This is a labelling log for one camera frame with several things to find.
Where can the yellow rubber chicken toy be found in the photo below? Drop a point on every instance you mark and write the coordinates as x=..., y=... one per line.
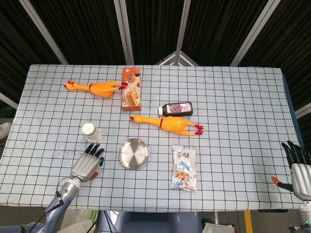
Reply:
x=102, y=88
x=172, y=123

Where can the white shoe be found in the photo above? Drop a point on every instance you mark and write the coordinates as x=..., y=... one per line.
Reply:
x=5, y=129

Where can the checkered light blue tablecloth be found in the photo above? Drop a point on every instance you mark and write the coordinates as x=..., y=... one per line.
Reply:
x=230, y=97

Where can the dark grape juice bottle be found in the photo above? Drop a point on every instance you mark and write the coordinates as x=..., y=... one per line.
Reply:
x=177, y=108

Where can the grey blue robot torso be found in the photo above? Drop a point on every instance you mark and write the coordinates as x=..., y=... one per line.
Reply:
x=150, y=223

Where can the blue grey right robot arm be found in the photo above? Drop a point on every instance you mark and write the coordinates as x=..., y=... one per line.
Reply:
x=305, y=213

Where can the white blue snack bag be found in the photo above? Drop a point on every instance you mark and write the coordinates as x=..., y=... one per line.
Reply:
x=183, y=170

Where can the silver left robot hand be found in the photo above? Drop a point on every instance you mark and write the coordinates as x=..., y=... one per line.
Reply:
x=83, y=165

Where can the white triangular frame brace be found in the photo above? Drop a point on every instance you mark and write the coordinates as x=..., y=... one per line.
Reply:
x=167, y=58

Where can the orange egg roll box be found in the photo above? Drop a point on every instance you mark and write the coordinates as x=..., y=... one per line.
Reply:
x=132, y=97

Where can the white frame post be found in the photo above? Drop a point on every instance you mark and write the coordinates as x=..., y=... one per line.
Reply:
x=125, y=36
x=182, y=26
x=41, y=29
x=252, y=34

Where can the white paper cup blue stripe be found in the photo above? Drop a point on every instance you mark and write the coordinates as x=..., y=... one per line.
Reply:
x=91, y=133

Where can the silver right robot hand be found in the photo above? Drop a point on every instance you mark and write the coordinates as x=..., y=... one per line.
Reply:
x=301, y=177

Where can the white frame bar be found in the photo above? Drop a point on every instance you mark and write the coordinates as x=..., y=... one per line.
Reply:
x=8, y=100
x=303, y=110

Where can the round metal plate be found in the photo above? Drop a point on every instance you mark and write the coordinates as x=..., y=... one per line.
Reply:
x=133, y=154

